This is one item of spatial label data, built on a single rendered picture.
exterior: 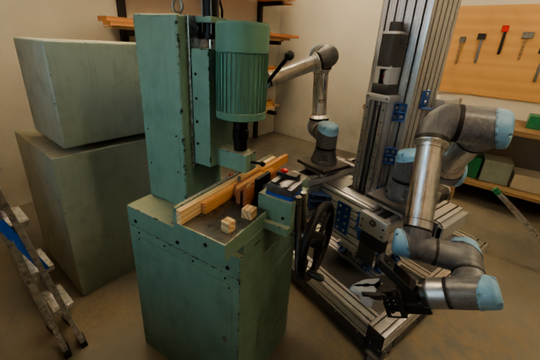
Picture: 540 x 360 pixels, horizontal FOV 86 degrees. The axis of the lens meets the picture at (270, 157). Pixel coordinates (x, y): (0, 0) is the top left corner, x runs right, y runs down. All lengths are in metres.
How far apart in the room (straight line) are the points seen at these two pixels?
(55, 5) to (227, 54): 2.39
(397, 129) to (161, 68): 1.12
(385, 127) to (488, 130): 0.61
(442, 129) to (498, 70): 3.04
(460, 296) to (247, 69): 0.83
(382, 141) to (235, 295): 0.98
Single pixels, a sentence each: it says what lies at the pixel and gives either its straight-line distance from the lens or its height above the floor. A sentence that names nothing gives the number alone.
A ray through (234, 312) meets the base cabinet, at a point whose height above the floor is 0.56.
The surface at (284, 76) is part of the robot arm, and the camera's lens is 1.52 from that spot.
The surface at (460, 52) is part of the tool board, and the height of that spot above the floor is 1.48.
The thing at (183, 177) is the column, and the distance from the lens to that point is 1.18.
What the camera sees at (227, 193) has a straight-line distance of 1.08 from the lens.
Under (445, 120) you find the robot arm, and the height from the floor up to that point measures 1.27.
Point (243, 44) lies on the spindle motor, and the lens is 0.94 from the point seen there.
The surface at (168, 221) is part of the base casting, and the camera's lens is 1.19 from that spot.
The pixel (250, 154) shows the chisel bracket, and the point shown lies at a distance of 1.06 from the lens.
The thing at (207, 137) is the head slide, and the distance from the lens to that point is 1.08.
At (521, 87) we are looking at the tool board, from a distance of 4.01.
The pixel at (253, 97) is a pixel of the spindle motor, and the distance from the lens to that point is 0.97.
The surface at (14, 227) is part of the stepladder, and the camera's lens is 1.47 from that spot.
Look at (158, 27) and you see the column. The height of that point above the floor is 1.48.
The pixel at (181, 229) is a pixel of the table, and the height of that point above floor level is 0.88.
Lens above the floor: 1.44
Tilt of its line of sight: 21 degrees down
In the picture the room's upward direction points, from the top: 3 degrees clockwise
